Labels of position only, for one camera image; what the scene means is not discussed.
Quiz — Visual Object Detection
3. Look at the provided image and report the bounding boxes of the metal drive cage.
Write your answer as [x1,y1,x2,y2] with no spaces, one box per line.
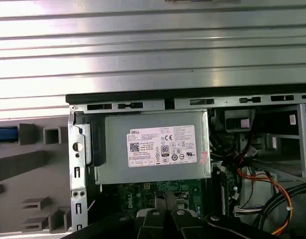
[265,103,306,179]

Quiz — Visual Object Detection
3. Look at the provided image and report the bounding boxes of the black PC case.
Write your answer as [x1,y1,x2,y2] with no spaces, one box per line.
[65,91,306,239]

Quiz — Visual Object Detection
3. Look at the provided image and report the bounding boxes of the grey parts rack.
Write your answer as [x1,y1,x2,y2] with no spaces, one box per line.
[0,117,74,235]

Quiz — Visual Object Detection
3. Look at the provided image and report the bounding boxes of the black RAM slot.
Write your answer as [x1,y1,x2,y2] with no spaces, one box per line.
[220,171,230,216]
[211,170,220,216]

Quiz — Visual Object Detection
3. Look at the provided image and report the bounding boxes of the thick black cable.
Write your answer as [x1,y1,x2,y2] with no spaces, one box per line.
[255,180,306,239]

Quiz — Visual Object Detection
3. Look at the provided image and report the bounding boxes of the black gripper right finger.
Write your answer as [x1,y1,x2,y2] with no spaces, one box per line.
[166,192,273,239]

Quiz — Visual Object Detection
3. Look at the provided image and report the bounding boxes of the orange yellow red power wires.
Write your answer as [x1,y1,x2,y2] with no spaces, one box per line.
[236,154,295,236]

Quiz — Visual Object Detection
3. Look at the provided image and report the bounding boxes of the green motherboard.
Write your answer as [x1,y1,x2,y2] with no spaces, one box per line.
[118,179,241,217]

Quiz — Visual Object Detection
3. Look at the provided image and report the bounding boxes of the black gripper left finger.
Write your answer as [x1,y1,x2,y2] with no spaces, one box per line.
[65,192,167,239]

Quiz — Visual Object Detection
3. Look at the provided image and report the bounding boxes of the grey power supply unit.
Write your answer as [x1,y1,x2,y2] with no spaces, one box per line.
[95,111,212,186]

